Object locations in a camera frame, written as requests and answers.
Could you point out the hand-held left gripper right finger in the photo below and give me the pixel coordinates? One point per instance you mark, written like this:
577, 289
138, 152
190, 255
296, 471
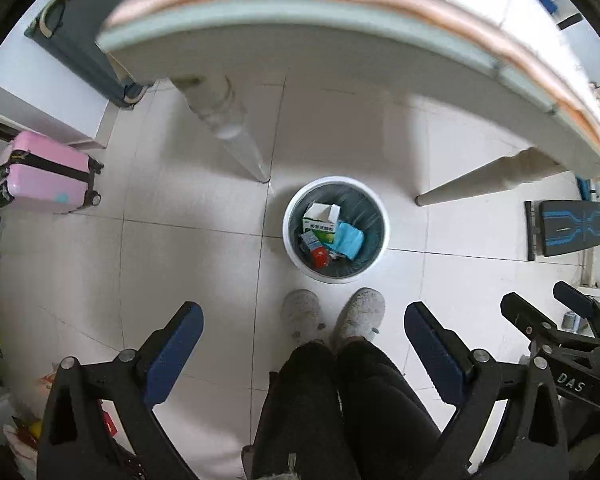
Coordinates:
435, 352

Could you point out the grey slipper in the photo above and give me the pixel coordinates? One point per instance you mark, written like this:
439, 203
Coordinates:
362, 312
302, 312

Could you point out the grey left slipper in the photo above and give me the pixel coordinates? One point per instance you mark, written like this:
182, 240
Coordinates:
302, 312

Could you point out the white green medicine box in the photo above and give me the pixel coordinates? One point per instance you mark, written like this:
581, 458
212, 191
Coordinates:
322, 222

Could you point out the black blue fitness board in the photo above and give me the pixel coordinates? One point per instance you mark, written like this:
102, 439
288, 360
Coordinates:
570, 227

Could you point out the person's right leg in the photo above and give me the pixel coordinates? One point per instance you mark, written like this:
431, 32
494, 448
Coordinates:
385, 400

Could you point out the person's leg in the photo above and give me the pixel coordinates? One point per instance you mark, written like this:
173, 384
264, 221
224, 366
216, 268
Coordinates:
305, 410
385, 400

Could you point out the pink suitcase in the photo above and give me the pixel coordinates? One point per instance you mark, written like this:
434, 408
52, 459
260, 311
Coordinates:
45, 170

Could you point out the small blue red box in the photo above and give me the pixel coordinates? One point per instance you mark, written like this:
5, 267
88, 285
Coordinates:
317, 255

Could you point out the white table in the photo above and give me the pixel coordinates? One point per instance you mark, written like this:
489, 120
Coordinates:
330, 45

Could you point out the green blue packet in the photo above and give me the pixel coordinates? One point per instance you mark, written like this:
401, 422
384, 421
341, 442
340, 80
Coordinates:
350, 240

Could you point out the white round trash bin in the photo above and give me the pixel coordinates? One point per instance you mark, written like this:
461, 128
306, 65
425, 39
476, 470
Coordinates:
371, 215

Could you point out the person's left leg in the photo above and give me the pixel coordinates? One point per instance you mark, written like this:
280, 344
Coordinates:
305, 410

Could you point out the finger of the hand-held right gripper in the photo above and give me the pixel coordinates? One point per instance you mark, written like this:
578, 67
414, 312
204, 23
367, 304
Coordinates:
575, 301
525, 316

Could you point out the grey right slipper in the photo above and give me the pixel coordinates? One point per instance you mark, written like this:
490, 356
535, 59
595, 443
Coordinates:
362, 312

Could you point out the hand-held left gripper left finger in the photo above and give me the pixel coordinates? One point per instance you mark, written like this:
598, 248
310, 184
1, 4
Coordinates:
175, 352

